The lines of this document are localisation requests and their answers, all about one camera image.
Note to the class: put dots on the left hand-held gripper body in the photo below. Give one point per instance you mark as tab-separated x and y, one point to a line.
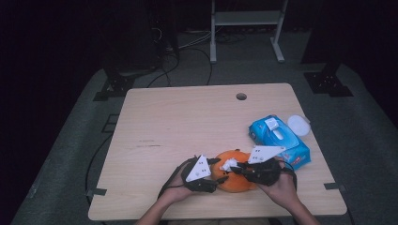
197	175

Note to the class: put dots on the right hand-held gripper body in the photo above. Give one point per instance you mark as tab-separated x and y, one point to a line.
263	172

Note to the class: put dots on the orange plush toy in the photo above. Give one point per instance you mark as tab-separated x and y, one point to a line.
233	182

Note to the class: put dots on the white wet wipe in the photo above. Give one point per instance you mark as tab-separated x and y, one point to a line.
228	165

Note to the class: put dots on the blue wet wipes pack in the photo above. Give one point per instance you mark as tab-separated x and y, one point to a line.
294	150

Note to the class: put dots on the person's left hand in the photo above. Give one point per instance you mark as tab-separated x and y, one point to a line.
175	192

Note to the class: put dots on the person's right hand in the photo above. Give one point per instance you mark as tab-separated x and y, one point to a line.
284	190

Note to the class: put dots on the white round lid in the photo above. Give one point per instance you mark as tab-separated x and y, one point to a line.
298	125

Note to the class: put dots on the dark tape strip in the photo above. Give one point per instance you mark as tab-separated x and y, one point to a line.
96	192
334	186

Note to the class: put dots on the black stand base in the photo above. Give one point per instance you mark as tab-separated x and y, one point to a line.
114	87
327	82

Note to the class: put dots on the white metal stand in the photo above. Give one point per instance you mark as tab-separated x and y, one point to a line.
245	18

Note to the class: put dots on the dark equipment cabinet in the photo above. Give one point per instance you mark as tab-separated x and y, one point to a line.
137	34

